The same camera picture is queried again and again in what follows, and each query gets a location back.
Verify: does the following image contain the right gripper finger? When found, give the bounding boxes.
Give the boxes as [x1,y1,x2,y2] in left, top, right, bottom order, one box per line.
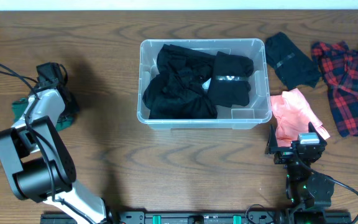
[308,122,324,139]
[266,124,278,153]

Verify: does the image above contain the green cloth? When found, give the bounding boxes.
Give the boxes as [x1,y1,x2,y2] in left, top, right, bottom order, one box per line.
[11,98,79,132]

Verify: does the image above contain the black cloth with band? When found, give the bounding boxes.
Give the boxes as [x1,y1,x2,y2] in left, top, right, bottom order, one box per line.
[208,52,254,108]

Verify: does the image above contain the large black shirt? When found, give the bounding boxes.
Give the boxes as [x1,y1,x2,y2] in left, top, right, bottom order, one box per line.
[142,44,218,119]

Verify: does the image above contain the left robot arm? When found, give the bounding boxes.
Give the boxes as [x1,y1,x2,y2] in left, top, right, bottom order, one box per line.
[0,62,114,223]

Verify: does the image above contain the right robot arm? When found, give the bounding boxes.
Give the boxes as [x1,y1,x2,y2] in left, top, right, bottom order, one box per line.
[265,123,334,215]

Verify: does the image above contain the pink cloth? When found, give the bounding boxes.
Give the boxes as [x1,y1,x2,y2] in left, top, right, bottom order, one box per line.
[270,88,330,147]

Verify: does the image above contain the dark folded cloth right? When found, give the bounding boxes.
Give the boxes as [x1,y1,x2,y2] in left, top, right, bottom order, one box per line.
[265,32,321,90]

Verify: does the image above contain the red plaid shirt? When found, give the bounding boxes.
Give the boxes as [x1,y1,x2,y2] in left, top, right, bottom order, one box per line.
[311,42,358,137]

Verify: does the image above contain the clear plastic storage bin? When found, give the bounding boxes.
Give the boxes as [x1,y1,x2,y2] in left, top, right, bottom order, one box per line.
[136,38,273,131]

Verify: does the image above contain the left black cable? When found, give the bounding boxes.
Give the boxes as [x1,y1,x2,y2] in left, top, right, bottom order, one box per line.
[0,57,96,224]

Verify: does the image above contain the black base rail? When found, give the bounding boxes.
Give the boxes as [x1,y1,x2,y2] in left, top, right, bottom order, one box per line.
[40,210,352,224]

